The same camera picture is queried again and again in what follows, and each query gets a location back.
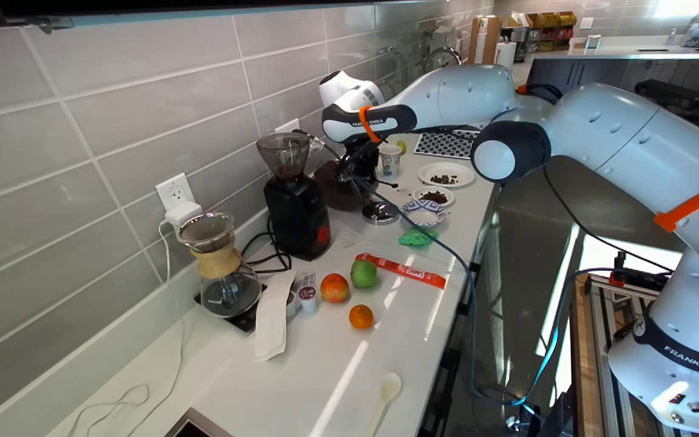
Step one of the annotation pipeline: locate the glass jar with coffee beans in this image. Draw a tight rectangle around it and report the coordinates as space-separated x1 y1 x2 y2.
313 152 385 213

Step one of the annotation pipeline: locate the small white paper plate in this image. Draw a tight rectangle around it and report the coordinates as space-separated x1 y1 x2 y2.
413 184 459 212

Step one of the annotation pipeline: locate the blue patterned paper bowl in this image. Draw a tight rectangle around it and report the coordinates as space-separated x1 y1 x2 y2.
403 199 450 231

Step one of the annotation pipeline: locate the white plug adapter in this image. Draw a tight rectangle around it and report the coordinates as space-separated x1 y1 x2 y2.
161 202 206 237

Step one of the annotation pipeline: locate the white plastic spoon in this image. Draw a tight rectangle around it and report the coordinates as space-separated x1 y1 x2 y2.
366 369 405 437

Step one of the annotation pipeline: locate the large white paper plate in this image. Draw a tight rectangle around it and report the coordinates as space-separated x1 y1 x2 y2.
416 159 478 192

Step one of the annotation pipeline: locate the small orange fruit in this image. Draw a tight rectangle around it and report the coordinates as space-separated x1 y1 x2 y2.
347 300 377 332

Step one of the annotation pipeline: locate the white paper filter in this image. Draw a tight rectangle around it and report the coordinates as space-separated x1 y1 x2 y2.
250 270 302 365

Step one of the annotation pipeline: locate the black grinder cord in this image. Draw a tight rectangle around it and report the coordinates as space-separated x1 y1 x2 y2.
238 227 296 276

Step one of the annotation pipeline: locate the green apple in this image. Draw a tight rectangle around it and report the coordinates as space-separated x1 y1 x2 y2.
347 250 382 293

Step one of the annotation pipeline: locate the small white pod cup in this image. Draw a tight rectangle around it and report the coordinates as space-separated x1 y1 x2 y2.
294 274 324 316

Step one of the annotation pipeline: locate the reddish orange fruit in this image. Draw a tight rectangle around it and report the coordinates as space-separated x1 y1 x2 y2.
319 272 356 305

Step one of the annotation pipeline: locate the black white checkerboard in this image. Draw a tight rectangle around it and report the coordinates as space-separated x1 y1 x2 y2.
413 125 483 159

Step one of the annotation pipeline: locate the white wall outlet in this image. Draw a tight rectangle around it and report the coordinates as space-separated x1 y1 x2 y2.
153 169 201 226

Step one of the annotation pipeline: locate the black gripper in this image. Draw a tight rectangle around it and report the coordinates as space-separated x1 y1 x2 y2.
337 130 385 179

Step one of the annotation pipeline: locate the thin white cable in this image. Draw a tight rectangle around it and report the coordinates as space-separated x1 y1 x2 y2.
63 218 194 437

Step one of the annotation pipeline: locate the black coffee scale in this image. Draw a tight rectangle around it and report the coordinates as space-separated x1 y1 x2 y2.
194 278 307 334

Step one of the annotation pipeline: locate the black coffee grinder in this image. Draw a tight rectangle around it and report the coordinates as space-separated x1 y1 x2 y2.
255 129 335 264

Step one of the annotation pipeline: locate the glass pour-over carafe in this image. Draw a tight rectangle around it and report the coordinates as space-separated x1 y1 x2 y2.
176 208 266 320

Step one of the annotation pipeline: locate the black camera on stand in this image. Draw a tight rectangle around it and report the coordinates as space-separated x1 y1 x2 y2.
635 78 699 116

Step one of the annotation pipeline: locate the teal cable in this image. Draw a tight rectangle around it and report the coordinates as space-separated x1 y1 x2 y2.
507 316 568 417

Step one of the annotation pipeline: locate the black power cable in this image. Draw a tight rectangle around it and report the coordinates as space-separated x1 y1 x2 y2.
347 172 477 276

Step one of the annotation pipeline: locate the orange stick packet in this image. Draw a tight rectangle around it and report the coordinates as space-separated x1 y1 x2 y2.
366 253 450 291

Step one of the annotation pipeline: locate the green crumpled packet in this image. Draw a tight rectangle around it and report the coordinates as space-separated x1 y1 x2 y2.
397 226 439 253

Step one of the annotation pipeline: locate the patterned paper cup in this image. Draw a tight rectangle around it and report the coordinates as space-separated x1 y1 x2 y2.
379 140 405 184

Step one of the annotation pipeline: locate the wooden robot cart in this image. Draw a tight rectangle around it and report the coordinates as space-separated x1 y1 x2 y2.
570 250 677 437

